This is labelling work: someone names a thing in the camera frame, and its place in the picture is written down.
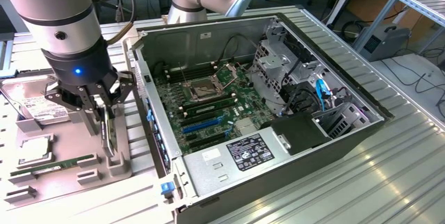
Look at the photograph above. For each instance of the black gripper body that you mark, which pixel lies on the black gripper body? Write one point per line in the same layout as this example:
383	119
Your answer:
79	62

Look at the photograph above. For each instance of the graphics card with metal bracket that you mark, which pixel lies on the graphics card with metal bracket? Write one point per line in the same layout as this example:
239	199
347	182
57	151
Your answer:
109	135

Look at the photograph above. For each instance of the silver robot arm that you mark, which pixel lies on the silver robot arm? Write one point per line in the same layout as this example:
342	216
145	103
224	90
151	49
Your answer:
52	13

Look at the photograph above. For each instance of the hard disk with blue caddy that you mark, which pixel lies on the hard disk with blue caddy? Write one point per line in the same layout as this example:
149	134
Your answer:
26	96

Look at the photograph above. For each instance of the thin metal locking lever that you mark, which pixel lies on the thin metal locking lever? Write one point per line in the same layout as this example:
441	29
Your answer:
184	74

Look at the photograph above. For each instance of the grey parts rack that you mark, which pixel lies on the grey parts rack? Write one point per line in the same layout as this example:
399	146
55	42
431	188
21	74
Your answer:
69	151

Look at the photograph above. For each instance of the CPU socket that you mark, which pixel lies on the CPU socket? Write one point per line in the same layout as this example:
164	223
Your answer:
202	88

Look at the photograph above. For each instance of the silver CPU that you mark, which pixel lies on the silver CPU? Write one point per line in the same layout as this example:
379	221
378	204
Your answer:
34	149

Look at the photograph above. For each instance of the black expansion slot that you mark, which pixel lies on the black expansion slot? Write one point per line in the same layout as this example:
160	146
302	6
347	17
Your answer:
208	143
199	119
204	136

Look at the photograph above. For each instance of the RAM stick with white label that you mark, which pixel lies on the RAM stick with white label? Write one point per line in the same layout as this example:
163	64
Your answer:
208	108

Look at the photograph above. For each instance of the blue expansion slot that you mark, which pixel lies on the blue expansion slot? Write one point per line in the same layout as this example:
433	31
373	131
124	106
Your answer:
202	126

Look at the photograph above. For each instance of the green RAM stick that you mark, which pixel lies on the green RAM stick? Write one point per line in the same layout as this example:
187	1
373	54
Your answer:
52	166

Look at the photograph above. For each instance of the green motherboard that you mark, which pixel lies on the green motherboard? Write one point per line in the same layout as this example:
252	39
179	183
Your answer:
250	99

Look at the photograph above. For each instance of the silver chipset heat sink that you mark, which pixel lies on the silver chipset heat sink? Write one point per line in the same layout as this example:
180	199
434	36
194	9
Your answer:
246	125

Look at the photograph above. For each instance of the blue case latch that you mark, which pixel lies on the blue case latch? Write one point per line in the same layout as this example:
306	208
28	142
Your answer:
167	187

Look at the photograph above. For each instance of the grey power supply unit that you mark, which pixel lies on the grey power supply unit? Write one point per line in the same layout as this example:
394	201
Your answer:
208	172

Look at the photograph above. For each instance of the silver drive cage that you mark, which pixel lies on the silver drive cage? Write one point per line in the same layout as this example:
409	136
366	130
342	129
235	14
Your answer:
274	62

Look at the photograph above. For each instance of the black plastic shroud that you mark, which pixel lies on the black plastic shroud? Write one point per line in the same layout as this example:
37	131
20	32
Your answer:
295	132

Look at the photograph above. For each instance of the open black PC case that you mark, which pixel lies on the open black PC case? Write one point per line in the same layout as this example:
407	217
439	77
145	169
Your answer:
243	203

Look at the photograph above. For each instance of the silver perforated disk bay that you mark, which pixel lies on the silver perforated disk bay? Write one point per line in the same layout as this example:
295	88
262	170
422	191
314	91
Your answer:
341	125

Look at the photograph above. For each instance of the grey equipment box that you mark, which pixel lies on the grey equipment box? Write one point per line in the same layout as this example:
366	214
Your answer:
385	41

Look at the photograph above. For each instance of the aluminium profile frame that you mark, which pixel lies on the aluminium profile frame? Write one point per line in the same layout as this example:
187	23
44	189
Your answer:
417	2

